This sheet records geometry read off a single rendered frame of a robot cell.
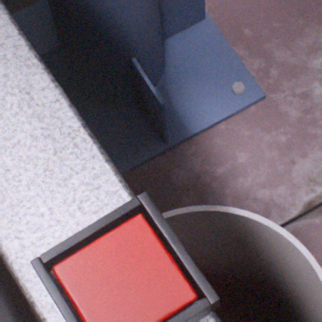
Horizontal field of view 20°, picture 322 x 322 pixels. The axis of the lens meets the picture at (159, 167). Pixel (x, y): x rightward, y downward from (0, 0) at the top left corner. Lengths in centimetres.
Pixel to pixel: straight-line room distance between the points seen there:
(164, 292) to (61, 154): 11
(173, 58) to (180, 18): 7
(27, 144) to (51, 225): 6
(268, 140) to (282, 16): 25
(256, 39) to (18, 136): 113
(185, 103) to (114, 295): 110
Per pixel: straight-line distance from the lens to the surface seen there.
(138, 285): 51
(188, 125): 156
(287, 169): 155
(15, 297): 57
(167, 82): 160
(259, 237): 116
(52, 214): 54
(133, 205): 52
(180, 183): 153
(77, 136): 56
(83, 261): 51
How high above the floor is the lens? 141
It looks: 66 degrees down
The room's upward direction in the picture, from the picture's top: 7 degrees counter-clockwise
